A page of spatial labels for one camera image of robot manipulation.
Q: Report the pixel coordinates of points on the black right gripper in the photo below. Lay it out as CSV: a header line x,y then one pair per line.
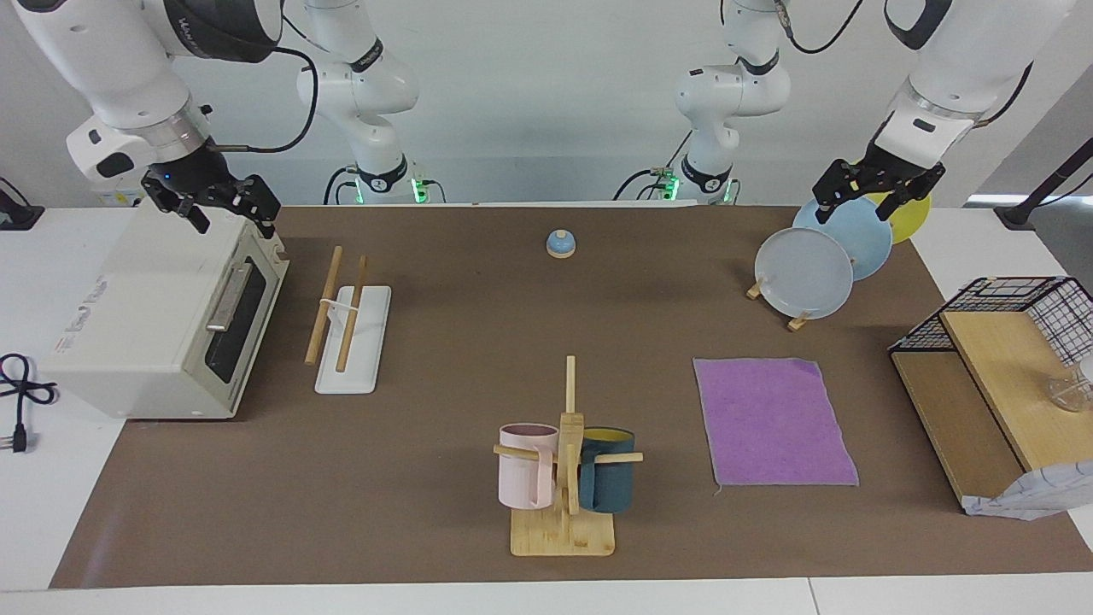
x,y
188,178

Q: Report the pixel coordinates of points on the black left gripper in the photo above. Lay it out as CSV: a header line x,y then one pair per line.
x,y
897,169

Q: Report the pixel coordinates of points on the purple and grey towel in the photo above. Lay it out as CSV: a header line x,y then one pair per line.
x,y
768,423

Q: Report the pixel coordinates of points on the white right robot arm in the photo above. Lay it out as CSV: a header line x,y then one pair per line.
x,y
111,60

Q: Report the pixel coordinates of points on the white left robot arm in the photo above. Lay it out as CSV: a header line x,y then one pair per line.
x,y
956,60

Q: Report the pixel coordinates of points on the wooden plate rack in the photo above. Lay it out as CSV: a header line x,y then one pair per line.
x,y
798,323

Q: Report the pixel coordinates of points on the white towel rack wooden rods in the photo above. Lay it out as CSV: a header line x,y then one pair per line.
x,y
359,359

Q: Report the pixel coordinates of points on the yellow plate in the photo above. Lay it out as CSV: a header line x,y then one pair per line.
x,y
912,218

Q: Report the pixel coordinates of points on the light blue plate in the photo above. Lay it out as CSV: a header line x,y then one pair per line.
x,y
867,243

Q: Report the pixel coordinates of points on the grey plate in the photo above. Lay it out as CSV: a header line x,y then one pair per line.
x,y
803,273

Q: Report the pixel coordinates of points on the black stand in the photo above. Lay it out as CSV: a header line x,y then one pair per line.
x,y
1016,213
17,218

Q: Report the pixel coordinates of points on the beige toaster oven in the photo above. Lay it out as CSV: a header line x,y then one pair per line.
x,y
128,325

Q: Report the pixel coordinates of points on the wooden shelf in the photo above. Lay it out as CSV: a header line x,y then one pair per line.
x,y
948,410

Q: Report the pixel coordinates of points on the clear glass vessel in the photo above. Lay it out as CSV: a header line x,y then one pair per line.
x,y
1067,393

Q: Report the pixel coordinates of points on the blue call bell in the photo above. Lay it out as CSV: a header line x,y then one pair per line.
x,y
561,246

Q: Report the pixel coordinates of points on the brown table mat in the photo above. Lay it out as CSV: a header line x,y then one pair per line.
x,y
427,470

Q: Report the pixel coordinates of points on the white blue patterned cloth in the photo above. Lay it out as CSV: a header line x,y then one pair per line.
x,y
1042,495

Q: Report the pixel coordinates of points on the dark teal mug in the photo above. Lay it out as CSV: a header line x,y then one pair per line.
x,y
610,487

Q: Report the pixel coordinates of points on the pink mug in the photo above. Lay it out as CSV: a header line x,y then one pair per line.
x,y
521,478

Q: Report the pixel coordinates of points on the wooden mug tree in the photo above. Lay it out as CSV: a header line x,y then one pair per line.
x,y
564,538

